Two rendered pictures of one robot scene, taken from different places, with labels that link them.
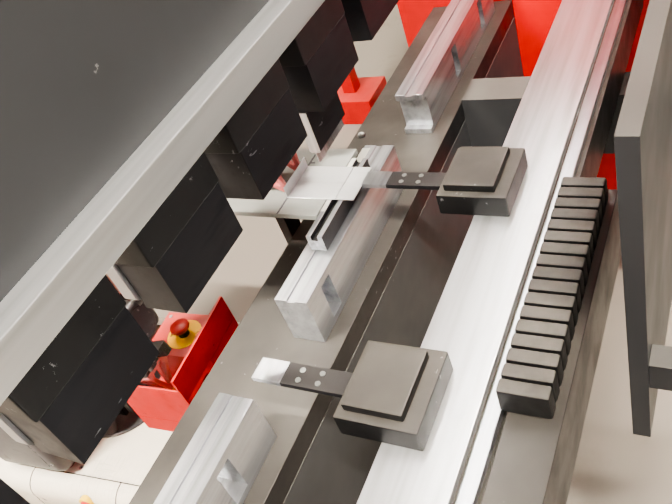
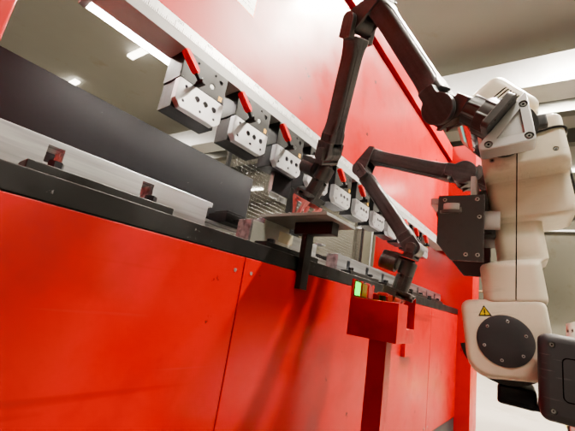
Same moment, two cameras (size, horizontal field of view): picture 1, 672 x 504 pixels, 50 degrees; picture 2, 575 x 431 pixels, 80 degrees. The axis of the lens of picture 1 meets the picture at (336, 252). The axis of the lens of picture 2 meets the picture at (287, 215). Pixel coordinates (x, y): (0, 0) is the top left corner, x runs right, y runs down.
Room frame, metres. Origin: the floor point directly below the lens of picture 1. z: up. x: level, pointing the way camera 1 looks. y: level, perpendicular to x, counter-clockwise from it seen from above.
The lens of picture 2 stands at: (2.22, 0.00, 0.74)
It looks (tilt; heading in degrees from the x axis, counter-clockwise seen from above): 14 degrees up; 181
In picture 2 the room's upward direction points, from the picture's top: 9 degrees clockwise
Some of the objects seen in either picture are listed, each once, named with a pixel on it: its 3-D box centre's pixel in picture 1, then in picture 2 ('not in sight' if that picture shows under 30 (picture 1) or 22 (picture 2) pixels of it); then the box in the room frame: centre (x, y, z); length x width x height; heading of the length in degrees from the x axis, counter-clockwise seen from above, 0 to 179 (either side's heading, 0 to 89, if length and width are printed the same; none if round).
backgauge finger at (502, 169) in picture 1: (436, 176); (241, 219); (0.92, -0.19, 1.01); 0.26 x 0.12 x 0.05; 51
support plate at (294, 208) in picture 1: (275, 181); (307, 221); (1.11, 0.05, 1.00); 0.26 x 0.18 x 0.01; 51
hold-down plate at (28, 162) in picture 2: not in sight; (104, 194); (1.52, -0.40, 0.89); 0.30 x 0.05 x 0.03; 141
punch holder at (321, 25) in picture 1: (301, 38); (281, 152); (1.04, -0.08, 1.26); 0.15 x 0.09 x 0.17; 141
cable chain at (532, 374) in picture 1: (558, 283); not in sight; (0.60, -0.24, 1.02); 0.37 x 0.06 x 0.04; 141
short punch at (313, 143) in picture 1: (323, 119); (279, 188); (1.02, -0.06, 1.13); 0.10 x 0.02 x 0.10; 141
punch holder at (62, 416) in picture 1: (54, 352); (355, 203); (0.57, 0.30, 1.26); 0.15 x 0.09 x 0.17; 141
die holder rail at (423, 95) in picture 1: (449, 48); (119, 190); (1.44, -0.41, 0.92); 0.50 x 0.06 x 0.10; 141
